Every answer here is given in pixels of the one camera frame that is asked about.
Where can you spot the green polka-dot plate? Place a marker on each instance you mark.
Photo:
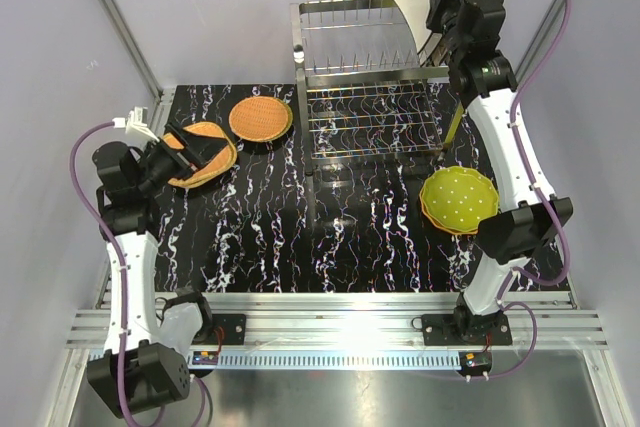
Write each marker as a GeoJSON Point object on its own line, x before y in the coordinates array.
{"type": "Point", "coordinates": [465, 189]}

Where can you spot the steel two-tier dish rack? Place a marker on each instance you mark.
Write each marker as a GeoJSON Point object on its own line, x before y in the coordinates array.
{"type": "Point", "coordinates": [365, 99]}

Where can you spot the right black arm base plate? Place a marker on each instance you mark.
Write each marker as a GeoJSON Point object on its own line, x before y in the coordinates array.
{"type": "Point", "coordinates": [442, 330]}

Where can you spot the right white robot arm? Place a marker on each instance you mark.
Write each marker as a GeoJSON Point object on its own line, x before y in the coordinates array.
{"type": "Point", "coordinates": [511, 217]}

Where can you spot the slotted white cable duct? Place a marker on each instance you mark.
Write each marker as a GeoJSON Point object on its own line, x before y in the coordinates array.
{"type": "Point", "coordinates": [325, 360]}

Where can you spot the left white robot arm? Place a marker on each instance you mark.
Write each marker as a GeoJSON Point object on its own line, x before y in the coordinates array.
{"type": "Point", "coordinates": [144, 362]}

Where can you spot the orange polka-dot plate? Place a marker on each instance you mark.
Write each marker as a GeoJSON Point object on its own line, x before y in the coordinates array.
{"type": "Point", "coordinates": [449, 220]}

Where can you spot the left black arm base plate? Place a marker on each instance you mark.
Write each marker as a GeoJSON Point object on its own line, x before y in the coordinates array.
{"type": "Point", "coordinates": [230, 328]}

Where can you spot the green-rimmed woven bamboo plate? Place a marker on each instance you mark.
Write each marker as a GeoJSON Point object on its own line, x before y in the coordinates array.
{"type": "Point", "coordinates": [287, 122]}

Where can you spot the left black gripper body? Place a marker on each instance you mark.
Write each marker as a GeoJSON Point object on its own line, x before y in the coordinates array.
{"type": "Point", "coordinates": [167, 163]}

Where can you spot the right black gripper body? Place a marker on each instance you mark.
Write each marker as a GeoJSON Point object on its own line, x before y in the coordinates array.
{"type": "Point", "coordinates": [445, 10]}

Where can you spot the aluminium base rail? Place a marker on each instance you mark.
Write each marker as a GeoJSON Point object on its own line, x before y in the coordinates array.
{"type": "Point", "coordinates": [389, 321]}

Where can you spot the large orange woven tray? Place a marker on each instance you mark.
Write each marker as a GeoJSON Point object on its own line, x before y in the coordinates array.
{"type": "Point", "coordinates": [220, 164]}

